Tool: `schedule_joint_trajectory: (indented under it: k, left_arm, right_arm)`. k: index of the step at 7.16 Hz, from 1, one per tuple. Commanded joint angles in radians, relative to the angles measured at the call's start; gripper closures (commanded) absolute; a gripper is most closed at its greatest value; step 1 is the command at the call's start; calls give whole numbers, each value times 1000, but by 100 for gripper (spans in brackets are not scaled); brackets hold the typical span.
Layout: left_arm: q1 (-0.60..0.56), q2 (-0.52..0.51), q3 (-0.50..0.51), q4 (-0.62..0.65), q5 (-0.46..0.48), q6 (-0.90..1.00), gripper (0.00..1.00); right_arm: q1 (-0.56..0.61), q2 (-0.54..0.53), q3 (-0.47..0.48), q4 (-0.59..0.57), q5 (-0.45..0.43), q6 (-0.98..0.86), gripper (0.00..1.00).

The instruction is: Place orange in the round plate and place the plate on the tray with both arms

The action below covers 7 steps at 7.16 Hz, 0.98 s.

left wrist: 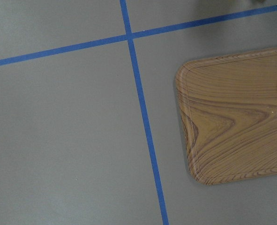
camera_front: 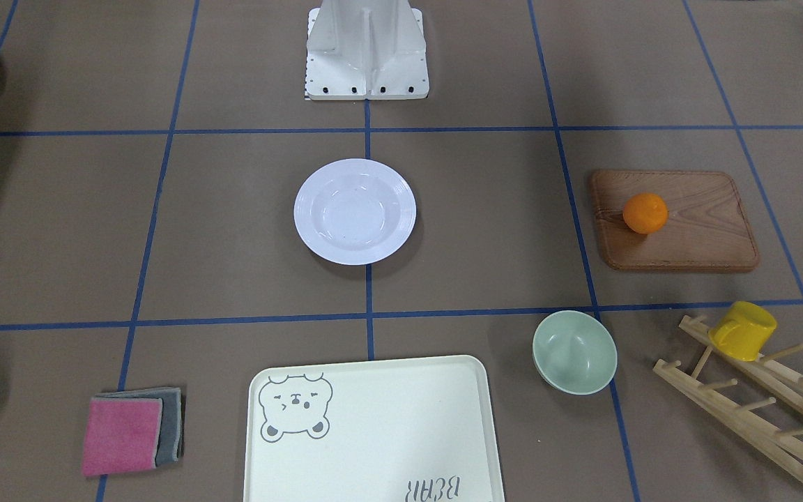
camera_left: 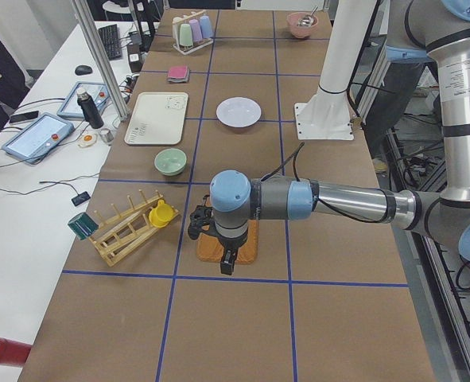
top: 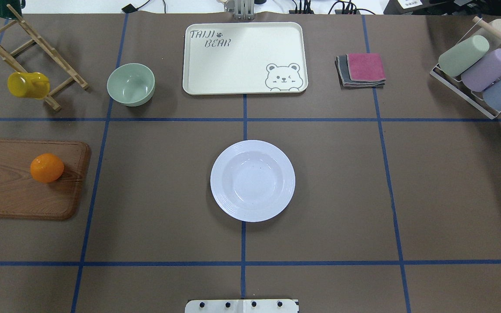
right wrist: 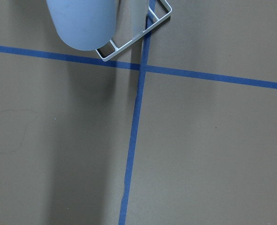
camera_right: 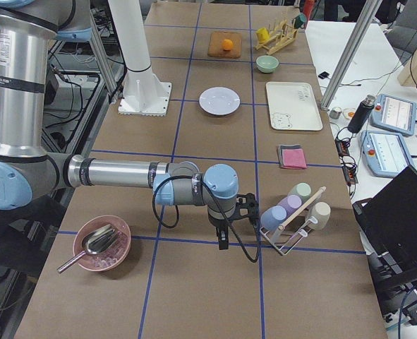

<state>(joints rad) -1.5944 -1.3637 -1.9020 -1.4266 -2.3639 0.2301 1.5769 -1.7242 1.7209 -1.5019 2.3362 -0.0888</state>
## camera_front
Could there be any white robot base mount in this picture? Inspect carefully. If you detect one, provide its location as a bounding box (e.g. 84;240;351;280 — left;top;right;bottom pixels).
304;1;430;100

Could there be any orange fruit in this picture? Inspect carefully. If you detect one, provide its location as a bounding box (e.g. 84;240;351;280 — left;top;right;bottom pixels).
622;192;669;235

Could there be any pink and grey cloth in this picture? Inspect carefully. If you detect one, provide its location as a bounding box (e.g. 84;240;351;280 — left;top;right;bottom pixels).
81;387;183;477

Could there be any light green bowl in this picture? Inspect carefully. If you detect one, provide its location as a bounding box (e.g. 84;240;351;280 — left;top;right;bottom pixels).
531;310;618;396

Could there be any cream bear tray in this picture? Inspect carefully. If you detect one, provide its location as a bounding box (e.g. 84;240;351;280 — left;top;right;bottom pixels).
243;355;505;501

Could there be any wooden cutting board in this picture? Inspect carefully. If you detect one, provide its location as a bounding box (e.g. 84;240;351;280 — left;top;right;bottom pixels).
588;169;760;273

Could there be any yellow mug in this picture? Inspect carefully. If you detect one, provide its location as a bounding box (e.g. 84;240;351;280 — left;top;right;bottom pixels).
710;300;778;362

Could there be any wooden mug rack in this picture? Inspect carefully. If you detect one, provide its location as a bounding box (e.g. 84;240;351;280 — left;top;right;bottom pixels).
652;315;803;484

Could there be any white round plate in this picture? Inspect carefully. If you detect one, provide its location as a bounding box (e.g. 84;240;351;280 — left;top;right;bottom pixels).
293;158;418;266

